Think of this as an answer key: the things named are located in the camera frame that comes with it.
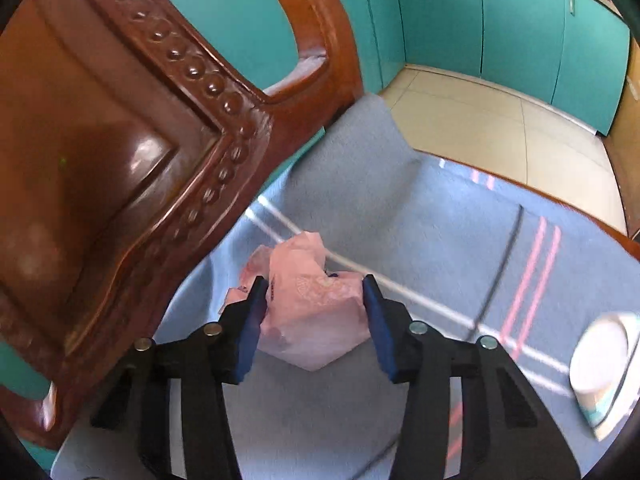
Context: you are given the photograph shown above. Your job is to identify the wooden framed glass sliding door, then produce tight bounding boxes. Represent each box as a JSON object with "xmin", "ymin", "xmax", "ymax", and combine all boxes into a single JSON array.
[{"xmin": 602, "ymin": 40, "xmax": 640, "ymax": 241}]

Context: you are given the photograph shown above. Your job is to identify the pink plastic bag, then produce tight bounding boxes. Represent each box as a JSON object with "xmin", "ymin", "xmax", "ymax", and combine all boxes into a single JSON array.
[{"xmin": 220, "ymin": 231, "xmax": 372, "ymax": 372}]

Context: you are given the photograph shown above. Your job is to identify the carved wooden chair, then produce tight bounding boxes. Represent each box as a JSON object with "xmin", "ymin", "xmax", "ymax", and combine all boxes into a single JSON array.
[{"xmin": 0, "ymin": 0, "xmax": 640, "ymax": 453}]

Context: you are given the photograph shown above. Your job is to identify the teal kitchen base cabinets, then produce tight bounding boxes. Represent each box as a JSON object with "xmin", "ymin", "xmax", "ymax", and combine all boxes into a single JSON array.
[{"xmin": 0, "ymin": 0, "xmax": 632, "ymax": 466}]

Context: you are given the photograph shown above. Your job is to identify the blue striped seat blanket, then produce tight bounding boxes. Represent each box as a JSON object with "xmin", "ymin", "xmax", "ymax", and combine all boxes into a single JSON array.
[{"xmin": 50, "ymin": 92, "xmax": 640, "ymax": 480}]

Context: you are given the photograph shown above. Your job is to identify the white and blue paper cup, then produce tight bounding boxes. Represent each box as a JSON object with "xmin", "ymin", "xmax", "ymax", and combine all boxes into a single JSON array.
[{"xmin": 570, "ymin": 311, "xmax": 640, "ymax": 442}]

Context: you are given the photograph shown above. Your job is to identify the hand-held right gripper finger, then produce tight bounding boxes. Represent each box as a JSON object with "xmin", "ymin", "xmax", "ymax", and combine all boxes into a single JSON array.
[{"xmin": 362, "ymin": 275, "xmax": 581, "ymax": 480}]

